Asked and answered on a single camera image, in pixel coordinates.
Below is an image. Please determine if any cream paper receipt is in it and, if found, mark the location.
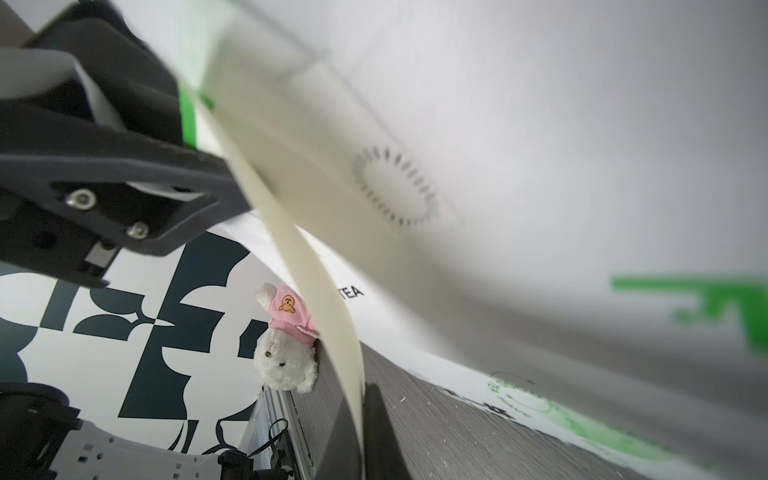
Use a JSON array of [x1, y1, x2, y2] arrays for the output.
[[190, 96, 365, 450]]

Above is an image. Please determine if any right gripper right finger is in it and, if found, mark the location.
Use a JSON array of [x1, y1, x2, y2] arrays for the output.
[[363, 383, 412, 480]]

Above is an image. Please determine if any white green paper bag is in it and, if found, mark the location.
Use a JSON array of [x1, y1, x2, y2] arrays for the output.
[[118, 1, 767, 479]]

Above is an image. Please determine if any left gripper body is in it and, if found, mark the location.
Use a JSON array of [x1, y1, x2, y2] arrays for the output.
[[0, 0, 181, 289]]

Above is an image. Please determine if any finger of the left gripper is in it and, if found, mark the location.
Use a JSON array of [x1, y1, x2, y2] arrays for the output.
[[1, 100, 249, 256]]

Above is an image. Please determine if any white plush bunny pink shirt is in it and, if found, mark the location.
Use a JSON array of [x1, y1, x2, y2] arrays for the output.
[[254, 283, 319, 394]]

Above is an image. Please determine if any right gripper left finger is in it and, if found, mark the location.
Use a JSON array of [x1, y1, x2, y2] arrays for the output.
[[313, 400, 363, 480]]

